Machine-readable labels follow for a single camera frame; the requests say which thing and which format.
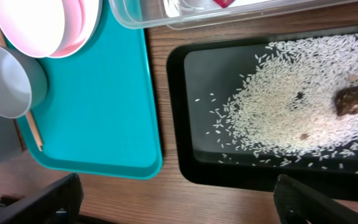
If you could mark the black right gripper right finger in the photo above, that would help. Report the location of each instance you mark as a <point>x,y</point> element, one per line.
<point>296,202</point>

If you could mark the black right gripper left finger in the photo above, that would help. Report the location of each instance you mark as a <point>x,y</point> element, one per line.
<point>58,202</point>

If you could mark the white rice pile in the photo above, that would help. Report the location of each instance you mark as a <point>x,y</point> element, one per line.
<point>288,106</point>

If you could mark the brown food scrap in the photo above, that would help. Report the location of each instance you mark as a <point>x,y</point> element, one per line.
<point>346,101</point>

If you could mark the pink bowl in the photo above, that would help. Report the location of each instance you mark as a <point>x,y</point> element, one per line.
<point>39,28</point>

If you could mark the red snack wrapper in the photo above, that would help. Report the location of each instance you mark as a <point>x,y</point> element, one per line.
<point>223,3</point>

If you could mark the black waste tray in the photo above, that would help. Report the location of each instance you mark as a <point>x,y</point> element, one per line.
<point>204,77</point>

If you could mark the teal serving tray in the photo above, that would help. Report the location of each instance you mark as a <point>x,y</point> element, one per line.
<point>99,114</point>

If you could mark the grey small bowl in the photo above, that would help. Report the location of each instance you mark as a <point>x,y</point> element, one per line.
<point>23,83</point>

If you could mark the large white plate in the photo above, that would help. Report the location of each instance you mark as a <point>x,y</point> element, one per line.
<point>91,13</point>

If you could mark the clear plastic bin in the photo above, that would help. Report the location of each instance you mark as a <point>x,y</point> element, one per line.
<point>185,14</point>

